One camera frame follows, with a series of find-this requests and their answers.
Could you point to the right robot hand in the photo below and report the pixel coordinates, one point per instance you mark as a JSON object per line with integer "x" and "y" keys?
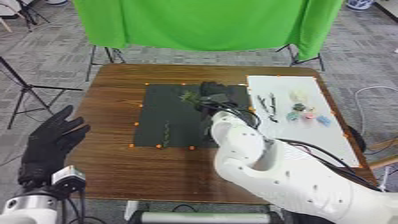
{"x": 213, "y": 91}

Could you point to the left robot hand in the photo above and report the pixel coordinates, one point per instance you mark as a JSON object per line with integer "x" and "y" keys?
{"x": 50, "y": 140}

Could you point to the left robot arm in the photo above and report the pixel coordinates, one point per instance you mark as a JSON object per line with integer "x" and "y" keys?
{"x": 28, "y": 206}

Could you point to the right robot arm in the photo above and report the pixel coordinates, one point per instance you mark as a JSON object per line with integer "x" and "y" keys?
{"x": 277, "y": 166}

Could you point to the green sprig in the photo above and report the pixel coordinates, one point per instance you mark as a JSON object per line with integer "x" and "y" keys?
{"x": 272, "y": 108}
{"x": 165, "y": 135}
{"x": 259, "y": 100}
{"x": 188, "y": 96}

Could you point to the dark mat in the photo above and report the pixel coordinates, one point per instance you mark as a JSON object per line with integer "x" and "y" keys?
{"x": 160, "y": 113}

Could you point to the white flower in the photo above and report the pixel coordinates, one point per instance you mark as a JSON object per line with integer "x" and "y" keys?
{"x": 298, "y": 95}

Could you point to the dark blue flower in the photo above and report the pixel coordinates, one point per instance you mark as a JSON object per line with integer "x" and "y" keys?
{"x": 298, "y": 107}

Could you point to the teal flower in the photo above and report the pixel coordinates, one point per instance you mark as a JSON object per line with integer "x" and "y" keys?
{"x": 293, "y": 116}

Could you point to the black tripod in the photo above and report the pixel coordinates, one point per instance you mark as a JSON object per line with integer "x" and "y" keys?
{"x": 28, "y": 88}

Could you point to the pink flower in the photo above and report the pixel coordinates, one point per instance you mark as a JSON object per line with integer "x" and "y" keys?
{"x": 309, "y": 115}

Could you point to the black cloth stand leg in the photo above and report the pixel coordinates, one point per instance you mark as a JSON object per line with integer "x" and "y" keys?
{"x": 320, "y": 60}
{"x": 90, "y": 63}

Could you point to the light blue flower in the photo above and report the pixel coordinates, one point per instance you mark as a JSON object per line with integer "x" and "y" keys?
{"x": 323, "y": 120}

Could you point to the white sheet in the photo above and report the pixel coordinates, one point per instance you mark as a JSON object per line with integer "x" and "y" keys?
{"x": 307, "y": 140}

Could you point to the pale grey bar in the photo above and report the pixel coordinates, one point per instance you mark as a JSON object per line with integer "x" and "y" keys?
{"x": 204, "y": 218}

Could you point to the blue and white vase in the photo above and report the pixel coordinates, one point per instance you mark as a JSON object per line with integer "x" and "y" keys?
{"x": 359, "y": 4}

